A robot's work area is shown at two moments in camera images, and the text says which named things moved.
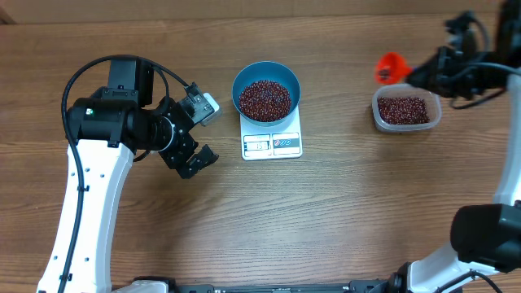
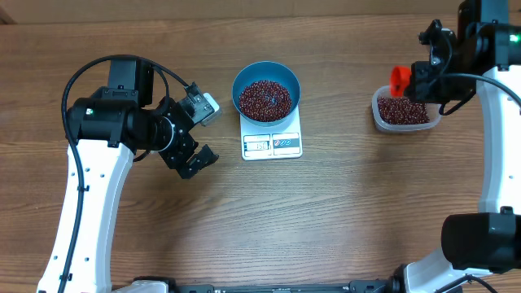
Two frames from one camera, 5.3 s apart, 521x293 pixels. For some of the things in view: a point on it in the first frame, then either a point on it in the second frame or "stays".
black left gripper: (182, 158) stays
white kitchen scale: (282, 141) stays
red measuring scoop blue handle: (392, 68) to (400, 77)
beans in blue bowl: (264, 101) stays
